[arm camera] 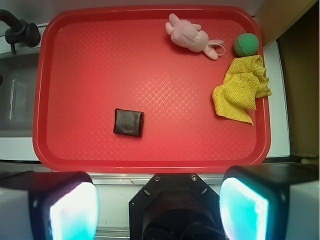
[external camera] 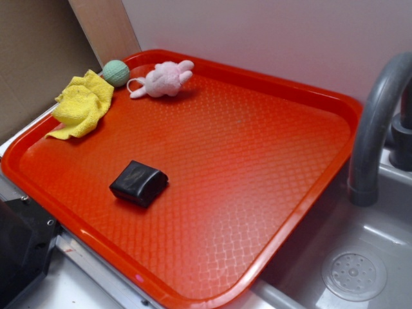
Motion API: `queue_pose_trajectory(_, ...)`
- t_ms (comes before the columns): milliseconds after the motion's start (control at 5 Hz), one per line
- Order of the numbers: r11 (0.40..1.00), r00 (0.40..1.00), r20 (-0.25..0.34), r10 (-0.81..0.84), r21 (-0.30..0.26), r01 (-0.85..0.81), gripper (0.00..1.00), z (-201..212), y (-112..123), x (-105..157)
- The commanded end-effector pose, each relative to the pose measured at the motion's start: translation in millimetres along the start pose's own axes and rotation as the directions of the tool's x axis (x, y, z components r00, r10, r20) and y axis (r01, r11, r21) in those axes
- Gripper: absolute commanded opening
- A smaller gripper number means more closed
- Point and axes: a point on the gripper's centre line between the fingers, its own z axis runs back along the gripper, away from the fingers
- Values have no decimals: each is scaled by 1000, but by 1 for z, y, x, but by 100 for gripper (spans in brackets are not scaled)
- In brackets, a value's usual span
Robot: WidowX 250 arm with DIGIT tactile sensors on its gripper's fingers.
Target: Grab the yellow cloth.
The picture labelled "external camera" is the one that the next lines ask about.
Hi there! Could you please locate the grey toy sink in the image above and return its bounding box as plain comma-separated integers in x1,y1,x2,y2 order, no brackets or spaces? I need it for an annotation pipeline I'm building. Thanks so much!
0,145,412,309

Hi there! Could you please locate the black rectangular block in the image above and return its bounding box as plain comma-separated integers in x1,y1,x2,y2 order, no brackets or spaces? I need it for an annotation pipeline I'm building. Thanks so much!
109,160,169,209

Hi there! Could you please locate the grey faucet spout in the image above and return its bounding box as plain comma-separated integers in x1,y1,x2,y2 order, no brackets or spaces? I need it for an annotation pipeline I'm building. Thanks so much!
347,51,411,207

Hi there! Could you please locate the red plastic tray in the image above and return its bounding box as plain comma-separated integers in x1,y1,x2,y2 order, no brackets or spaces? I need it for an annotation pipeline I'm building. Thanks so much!
1,48,364,309

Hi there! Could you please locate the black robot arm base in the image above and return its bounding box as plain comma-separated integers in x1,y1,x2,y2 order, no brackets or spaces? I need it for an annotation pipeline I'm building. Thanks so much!
1,199,60,308

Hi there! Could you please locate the yellow cloth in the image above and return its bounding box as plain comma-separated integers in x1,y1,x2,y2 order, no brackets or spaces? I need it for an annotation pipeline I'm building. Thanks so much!
45,70,115,140

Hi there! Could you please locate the brown cardboard panel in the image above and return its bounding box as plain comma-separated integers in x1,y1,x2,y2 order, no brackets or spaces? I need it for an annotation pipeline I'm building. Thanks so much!
1,1,140,142

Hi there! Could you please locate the pink plush bunny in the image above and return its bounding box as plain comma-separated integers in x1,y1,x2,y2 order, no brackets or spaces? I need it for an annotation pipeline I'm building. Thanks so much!
126,60,194,99

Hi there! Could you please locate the green ball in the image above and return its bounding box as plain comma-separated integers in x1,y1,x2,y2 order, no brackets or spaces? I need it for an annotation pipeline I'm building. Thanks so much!
102,60,130,88

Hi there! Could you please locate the dark grey faucet handle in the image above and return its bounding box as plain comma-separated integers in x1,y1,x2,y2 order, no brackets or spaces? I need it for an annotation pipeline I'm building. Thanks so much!
389,82,411,172

